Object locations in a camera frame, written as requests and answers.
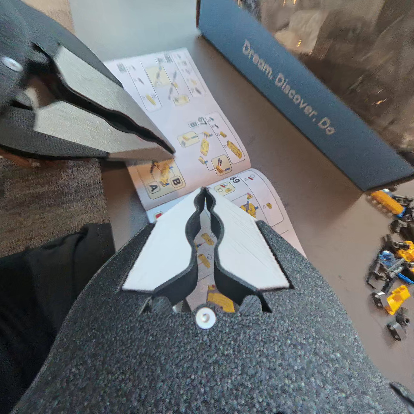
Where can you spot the blue cardboard box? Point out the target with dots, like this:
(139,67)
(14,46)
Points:
(291,97)

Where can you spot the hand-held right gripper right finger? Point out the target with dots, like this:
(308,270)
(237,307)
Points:
(255,255)

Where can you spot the crumpled clear plastic bags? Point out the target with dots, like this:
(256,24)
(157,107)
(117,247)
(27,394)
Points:
(349,45)

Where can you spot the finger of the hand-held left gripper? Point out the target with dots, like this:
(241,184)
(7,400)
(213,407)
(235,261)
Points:
(97,84)
(84,126)

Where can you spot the person's black clothing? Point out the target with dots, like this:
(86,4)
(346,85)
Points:
(45,297)

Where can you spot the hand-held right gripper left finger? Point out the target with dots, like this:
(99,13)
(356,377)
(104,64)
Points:
(162,259)

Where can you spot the toy brick instruction booklet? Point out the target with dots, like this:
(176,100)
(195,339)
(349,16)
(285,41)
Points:
(194,103)

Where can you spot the pile of loose toy bricks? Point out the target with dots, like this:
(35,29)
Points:
(394,259)

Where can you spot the grey desk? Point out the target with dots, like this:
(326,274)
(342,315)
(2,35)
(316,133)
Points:
(291,194)

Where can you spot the long yellow toy brick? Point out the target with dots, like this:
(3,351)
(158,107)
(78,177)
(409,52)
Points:
(388,202)

